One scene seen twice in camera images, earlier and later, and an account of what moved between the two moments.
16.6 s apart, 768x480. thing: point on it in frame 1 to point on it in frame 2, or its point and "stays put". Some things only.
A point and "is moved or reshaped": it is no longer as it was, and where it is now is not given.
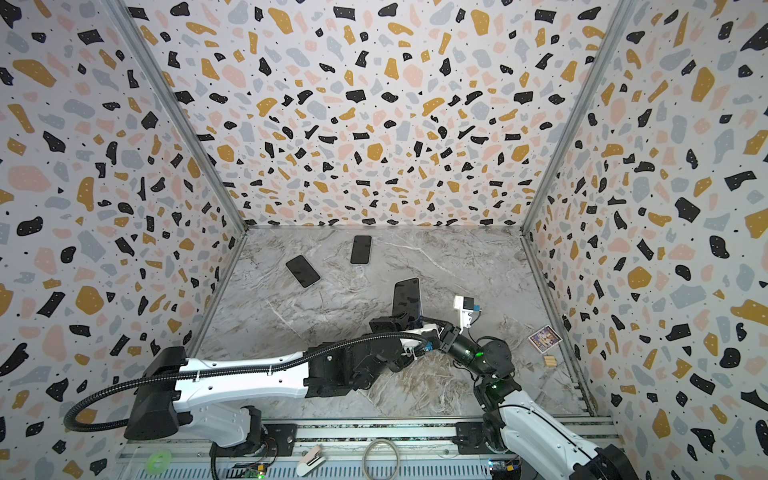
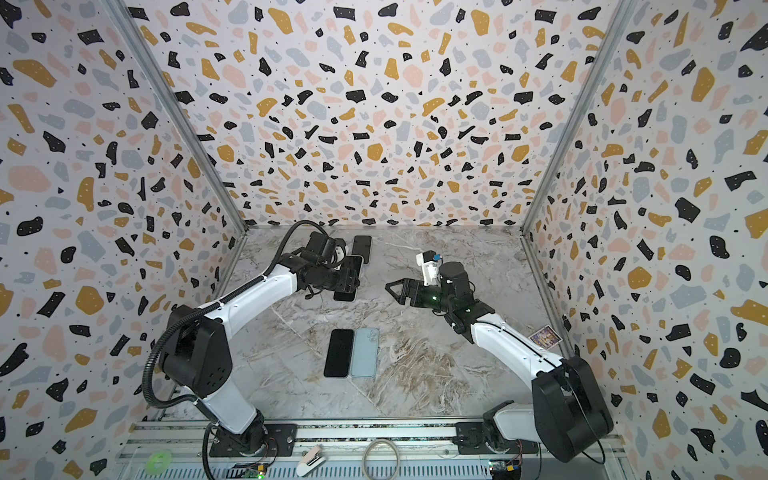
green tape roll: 158,462 stays put
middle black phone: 361,249 stays put
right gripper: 435,332 to 420,293
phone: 406,298 is moved or reshaped
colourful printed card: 545,339 stays put
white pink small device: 310,461 stays put
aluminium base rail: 362,452 stays put
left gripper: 397,323 to 346,280
